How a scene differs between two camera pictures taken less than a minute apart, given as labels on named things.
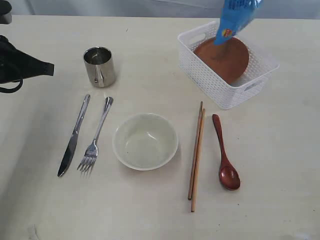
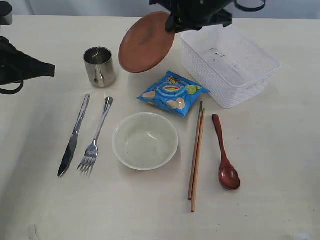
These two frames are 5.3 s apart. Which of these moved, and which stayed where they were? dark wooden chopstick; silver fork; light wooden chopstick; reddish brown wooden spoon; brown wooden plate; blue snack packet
Moved: blue snack packet; brown wooden plate
Stayed: reddish brown wooden spoon; dark wooden chopstick; silver fork; light wooden chopstick
